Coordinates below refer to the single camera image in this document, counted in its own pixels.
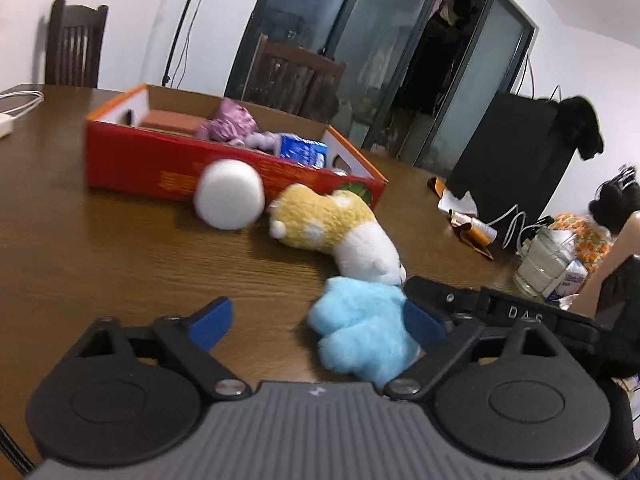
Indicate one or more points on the glass jar with water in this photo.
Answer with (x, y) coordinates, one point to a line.
(548, 255)

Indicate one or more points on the brown layered sponge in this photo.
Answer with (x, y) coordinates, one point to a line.
(172, 122)

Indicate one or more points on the black paper bag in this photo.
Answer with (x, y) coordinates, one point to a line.
(516, 157)

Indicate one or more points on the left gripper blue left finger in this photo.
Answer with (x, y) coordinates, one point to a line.
(187, 343)

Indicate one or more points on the yellow white plush toy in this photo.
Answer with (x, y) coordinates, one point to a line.
(341, 225)

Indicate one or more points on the orange patterned cloth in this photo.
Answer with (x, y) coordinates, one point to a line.
(592, 242)

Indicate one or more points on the studio light on stand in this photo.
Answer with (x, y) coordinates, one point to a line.
(177, 58)

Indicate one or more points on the black sliding glass door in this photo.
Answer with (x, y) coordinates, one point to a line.
(418, 75)

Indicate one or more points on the white power adapter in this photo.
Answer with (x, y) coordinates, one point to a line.
(6, 125)

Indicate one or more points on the white blue tissue packet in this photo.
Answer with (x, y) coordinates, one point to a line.
(568, 283)

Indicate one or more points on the red orange cardboard box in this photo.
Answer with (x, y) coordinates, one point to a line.
(125, 153)

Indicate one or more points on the blue tissue pack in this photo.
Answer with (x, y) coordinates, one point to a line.
(301, 151)

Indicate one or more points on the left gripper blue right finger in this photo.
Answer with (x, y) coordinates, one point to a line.
(445, 342)

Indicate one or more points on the lilac fluffy paw glove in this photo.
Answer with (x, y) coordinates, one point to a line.
(261, 141)

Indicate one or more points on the black garment on bag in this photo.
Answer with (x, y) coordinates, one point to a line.
(576, 123)

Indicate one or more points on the light blue fluffy glove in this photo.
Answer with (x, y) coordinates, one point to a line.
(361, 330)

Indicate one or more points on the dark wooden chair left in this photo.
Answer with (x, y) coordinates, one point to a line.
(74, 44)

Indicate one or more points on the pink suitcase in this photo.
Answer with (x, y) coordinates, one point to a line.
(626, 244)

